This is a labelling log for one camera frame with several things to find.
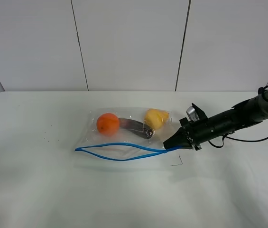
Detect purple toy eggplant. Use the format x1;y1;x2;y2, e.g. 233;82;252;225
119;118;155;139

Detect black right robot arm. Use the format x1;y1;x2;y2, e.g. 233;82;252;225
163;85;268;150

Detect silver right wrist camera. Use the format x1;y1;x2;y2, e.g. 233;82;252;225
186;103;208;122

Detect clear zip bag blue seal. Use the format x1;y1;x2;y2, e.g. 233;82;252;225
74;107;178;162

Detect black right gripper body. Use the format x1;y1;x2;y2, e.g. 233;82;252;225
180;118;222;151

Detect orange toy fruit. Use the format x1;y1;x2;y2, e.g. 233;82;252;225
96;113;120;136

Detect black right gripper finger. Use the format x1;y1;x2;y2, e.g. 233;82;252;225
163;136;192;149
170;127;188;140

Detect yellow toy pear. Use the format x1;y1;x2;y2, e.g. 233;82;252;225
144;109;169;130

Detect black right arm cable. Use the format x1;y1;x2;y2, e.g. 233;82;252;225
207;82;268;148

